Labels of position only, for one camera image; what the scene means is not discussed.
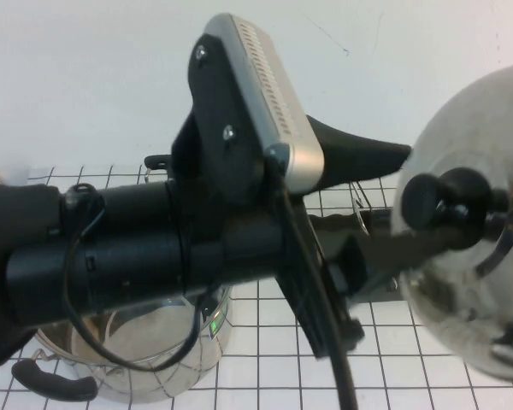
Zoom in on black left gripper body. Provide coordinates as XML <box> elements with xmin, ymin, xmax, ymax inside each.
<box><xmin>183</xmin><ymin>199</ymin><xmax>365</xmax><ymax>360</ymax></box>

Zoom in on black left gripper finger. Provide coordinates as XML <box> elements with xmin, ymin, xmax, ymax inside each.
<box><xmin>332</xmin><ymin>229</ymin><xmax>459</xmax><ymax>301</ymax></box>
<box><xmin>305</xmin><ymin>114</ymin><xmax>412</xmax><ymax>192</ymax></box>

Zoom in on steel pot lid black knob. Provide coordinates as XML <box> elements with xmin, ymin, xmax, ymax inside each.
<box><xmin>388</xmin><ymin>59</ymin><xmax>513</xmax><ymax>384</ymax></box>

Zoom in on metal wire lid rack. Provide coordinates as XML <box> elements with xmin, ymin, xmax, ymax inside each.
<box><xmin>349</xmin><ymin>181</ymin><xmax>398</xmax><ymax>292</ymax></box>

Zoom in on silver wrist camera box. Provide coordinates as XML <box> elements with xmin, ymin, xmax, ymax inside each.
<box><xmin>203</xmin><ymin>12</ymin><xmax>326</xmax><ymax>196</ymax></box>

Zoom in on thick black camera cable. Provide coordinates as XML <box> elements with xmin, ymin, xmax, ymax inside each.
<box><xmin>267</xmin><ymin>143</ymin><xmax>360</xmax><ymax>410</ymax></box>

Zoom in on black robot arm with camera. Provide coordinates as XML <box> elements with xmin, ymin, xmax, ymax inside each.
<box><xmin>0</xmin><ymin>164</ymin><xmax>513</xmax><ymax>410</ymax></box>

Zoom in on stainless steel pot black handles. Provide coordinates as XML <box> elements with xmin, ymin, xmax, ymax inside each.
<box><xmin>10</xmin><ymin>154</ymin><xmax>234</xmax><ymax>405</ymax></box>

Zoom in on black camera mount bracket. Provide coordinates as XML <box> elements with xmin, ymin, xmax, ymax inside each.
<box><xmin>170</xmin><ymin>33</ymin><xmax>269</xmax><ymax>207</ymax></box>

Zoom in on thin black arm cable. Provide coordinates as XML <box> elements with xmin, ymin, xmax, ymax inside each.
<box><xmin>62</xmin><ymin>183</ymin><xmax>210</xmax><ymax>373</ymax></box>

